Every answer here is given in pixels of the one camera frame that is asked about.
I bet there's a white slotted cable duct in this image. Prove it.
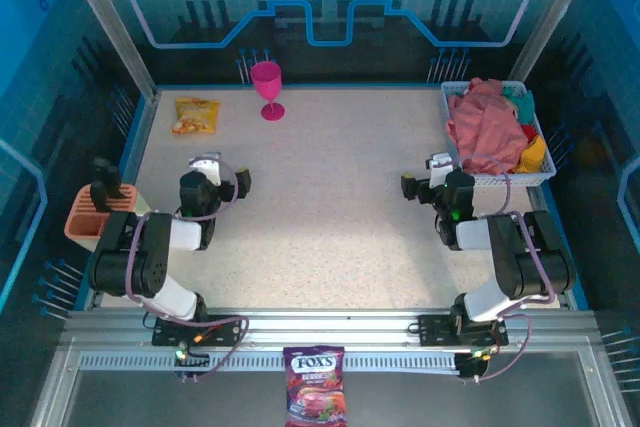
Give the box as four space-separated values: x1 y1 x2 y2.
79 350 461 373

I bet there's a magenta plastic goblet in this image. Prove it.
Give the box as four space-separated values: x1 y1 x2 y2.
250 61 286 123

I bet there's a white plastic basket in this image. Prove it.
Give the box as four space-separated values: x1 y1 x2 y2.
440 80 558 188

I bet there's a black controller board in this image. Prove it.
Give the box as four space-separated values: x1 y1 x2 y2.
455 349 494 381
173 344 211 381

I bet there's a yellow t-shirt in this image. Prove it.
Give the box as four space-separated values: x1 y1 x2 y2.
514 134 549 174

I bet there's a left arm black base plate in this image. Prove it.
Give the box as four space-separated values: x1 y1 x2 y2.
151 314 242 347

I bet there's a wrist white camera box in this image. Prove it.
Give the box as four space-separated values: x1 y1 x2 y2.
425 151 454 187
188 151 222 186

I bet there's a teal t-shirt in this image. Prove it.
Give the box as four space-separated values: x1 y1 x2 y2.
502 85 536 123

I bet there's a yellow chips bag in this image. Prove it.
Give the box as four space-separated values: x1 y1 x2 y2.
171 98 221 136

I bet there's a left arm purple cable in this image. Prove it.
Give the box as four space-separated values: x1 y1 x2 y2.
124 155 251 382

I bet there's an aluminium frame post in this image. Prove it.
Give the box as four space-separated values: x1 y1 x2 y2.
56 0 160 98
507 0 601 82

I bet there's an orange and cream knife block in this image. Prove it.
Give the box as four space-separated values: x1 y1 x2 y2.
63 182 154 253

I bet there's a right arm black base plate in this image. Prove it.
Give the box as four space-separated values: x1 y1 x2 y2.
417 313 510 347

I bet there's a pink t-shirt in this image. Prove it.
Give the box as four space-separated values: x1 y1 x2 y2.
446 77 530 177

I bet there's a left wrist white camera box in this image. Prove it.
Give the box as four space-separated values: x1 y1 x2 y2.
188 151 222 186

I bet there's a purple Fox's candy bag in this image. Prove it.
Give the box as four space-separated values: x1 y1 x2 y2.
282 344 347 427

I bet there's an aluminium mounting rail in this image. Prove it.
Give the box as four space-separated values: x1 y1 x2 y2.
59 307 601 354

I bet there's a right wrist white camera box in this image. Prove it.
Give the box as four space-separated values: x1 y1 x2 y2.
425 151 454 187

